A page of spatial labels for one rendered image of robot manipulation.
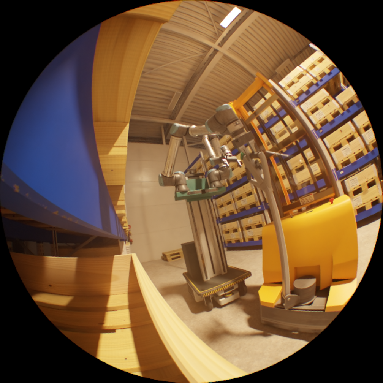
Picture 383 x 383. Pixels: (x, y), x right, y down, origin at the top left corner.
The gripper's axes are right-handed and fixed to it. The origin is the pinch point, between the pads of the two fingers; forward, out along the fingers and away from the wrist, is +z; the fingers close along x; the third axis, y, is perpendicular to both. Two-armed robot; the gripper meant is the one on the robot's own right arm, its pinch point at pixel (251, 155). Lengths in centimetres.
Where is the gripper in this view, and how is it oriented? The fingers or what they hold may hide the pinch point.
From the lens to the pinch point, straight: 80.2
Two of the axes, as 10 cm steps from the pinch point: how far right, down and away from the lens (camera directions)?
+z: 5.3, 8.3, 1.8
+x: 8.5, -5.2, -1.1
